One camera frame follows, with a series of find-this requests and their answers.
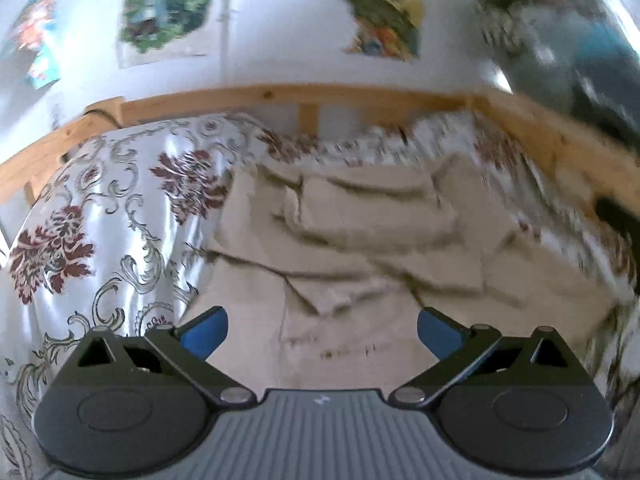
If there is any landscape painting poster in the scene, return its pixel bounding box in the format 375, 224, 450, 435
337, 0, 427, 64

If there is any wooden bed frame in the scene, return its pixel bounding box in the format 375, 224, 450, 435
0, 82, 640, 241

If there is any black cable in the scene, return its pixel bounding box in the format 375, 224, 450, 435
84, 106, 124, 129

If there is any blond cartoon boy poster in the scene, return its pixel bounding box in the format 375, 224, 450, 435
116, 0, 232, 69

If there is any white wall conduit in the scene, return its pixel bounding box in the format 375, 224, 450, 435
216, 0, 237, 86

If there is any clear plastic bag of clothes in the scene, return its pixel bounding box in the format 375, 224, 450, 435
450, 0, 640, 147

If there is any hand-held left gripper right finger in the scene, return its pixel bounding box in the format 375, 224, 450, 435
389, 306, 583, 407

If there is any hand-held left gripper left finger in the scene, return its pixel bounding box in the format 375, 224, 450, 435
62, 306, 258, 408

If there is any curled cartoon girl poster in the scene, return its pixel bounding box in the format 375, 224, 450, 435
0, 0, 64, 89

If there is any white floral blanket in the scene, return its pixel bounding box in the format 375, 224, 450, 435
0, 110, 640, 480

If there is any beige hooded jacket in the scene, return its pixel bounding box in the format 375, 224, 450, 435
179, 152, 622, 392

